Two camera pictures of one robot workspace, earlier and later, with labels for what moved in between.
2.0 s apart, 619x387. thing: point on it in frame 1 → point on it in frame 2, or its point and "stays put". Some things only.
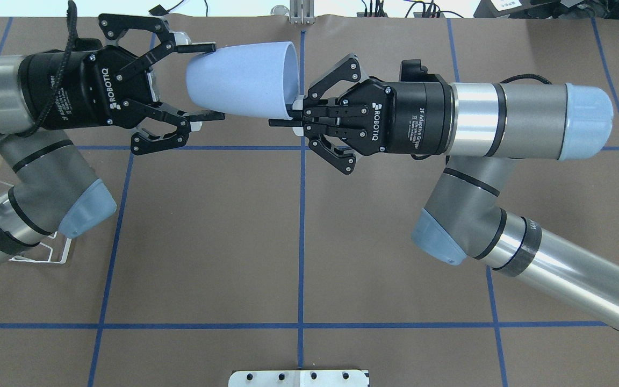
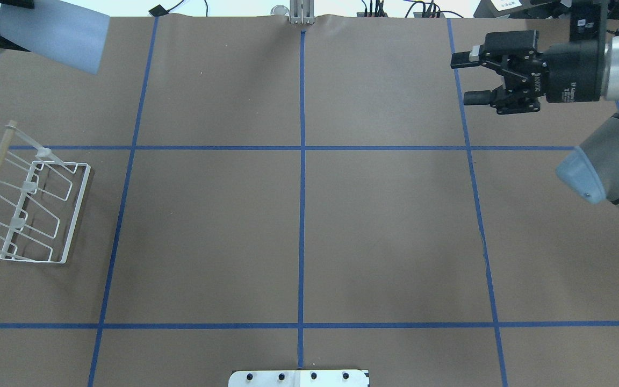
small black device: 159,11 stays put
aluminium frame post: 302,12 stays put
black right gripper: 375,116 → 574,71
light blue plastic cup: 258,80 → 58,30
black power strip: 419,14 stays put
